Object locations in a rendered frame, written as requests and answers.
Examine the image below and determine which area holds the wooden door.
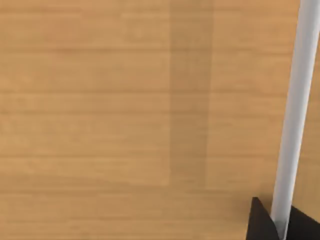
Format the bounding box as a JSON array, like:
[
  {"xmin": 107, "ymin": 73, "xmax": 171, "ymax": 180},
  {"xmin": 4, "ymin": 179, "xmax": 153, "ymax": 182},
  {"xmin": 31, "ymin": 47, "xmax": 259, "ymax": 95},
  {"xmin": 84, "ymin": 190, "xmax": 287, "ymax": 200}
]
[{"xmin": 0, "ymin": 0, "xmax": 320, "ymax": 240}]

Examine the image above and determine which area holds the long metal handle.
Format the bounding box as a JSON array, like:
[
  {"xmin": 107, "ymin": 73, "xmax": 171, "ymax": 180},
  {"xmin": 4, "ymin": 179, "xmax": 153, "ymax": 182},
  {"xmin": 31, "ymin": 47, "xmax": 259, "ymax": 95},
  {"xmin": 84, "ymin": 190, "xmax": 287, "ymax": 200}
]
[{"xmin": 271, "ymin": 0, "xmax": 320, "ymax": 240}]

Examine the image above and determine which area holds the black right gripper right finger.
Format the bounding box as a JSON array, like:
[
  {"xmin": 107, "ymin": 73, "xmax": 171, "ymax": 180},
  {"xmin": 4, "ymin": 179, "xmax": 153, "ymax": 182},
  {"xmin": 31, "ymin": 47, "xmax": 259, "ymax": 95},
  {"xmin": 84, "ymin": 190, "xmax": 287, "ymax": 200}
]
[{"xmin": 286, "ymin": 204, "xmax": 320, "ymax": 240}]

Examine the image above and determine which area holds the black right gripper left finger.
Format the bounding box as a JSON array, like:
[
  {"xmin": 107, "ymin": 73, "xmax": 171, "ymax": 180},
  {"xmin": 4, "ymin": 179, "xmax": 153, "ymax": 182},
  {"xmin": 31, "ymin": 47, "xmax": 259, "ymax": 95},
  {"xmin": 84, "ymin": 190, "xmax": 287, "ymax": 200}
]
[{"xmin": 245, "ymin": 196, "xmax": 280, "ymax": 240}]

